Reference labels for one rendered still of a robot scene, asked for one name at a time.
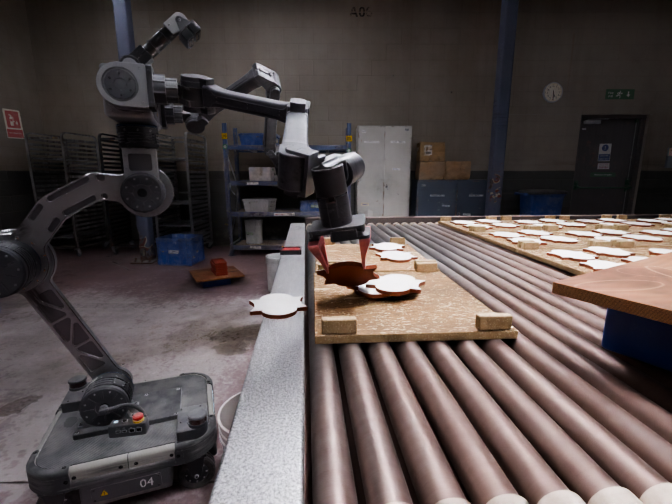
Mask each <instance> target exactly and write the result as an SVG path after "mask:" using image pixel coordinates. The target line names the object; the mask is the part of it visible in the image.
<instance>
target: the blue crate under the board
mask: <svg viewBox="0 0 672 504"><path fill-rule="evenodd" d="M602 347H603V348H605V349H607V350H610V351H613V352H616V353H619V354H622V355H624V356H627V357H630V358H633V359H636V360H639V361H642V362H644V363H647V364H650V365H653V366H656V367H659V368H662V369H664V370H667V371H670V372H672V325H670V324H666V323H662V322H659V321H655V320H651V319H647V318H644V317H640V316H636V315H632V314H629V313H625V312H621V311H617V310H614V309H610V308H607V311H606V318H605V325H604V331H603V338H602Z"/></svg>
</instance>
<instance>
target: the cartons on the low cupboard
mask: <svg viewBox="0 0 672 504"><path fill-rule="evenodd" d="M416 160H417V163H416V171H415V179H417V180H468V179H469V178H470V172H471V161H461V162H457V161H445V142H420V143H418V144H417V158H416Z"/></svg>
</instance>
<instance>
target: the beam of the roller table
mask: <svg viewBox="0 0 672 504"><path fill-rule="evenodd" d="M287 246H302V255H281V258H280V262H279V265H278V269H277V272H276V275H275V279H274V282H273V286H272V289H271V292H270V294H288V295H291V296H292V297H299V296H303V300H302V301H301V303H302V304H304V305H305V223H291V225H290V228H289V231H288V235H287V238H286V242H285V245H284V247H287ZM304 494H305V311H297V313H296V314H295V315H294V316H292V317H289V318H285V319H269V318H266V317H264V316H263V320H262V323H261V326H260V330H259V333H258V336H257V340H256V343H255V347H254V350H253V353H252V357H251V360H250V364H249V367H248V370H247V374H246V377H245V381H244V384H243V387H242V391H241V394H240V397H239V401H238V404H237V408H236V411H235V414H234V418H233V421H232V425H231V428H230V431H229V435H228V438H227V442H226V445H225V448H224V452H223V455H222V458H221V462H220V465H219V469H218V472H217V475H216V479H215V482H214V486H213V489H212V492H211V496H210V499H209V503H208V504H304Z"/></svg>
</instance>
